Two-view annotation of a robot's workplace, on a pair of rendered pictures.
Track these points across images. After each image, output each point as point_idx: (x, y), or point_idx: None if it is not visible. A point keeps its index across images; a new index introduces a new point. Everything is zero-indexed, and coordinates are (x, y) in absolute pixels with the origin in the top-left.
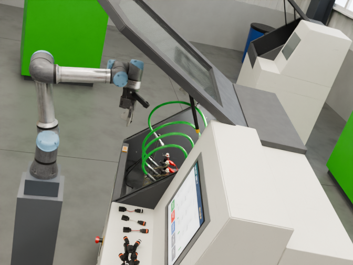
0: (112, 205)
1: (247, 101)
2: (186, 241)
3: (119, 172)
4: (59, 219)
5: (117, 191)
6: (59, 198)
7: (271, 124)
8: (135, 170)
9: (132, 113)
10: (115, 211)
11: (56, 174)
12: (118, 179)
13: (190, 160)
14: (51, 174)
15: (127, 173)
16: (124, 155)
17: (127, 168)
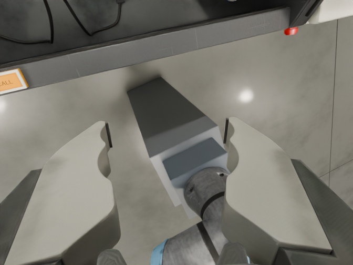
0: (331, 18)
1: None
2: None
3: (162, 50)
4: (201, 111)
5: (252, 26)
6: (214, 132)
7: None
8: (18, 13)
9: (113, 194)
10: (351, 0)
11: (210, 169)
12: (200, 41)
13: None
14: (224, 174)
15: (56, 37)
16: (49, 70)
17: (30, 43)
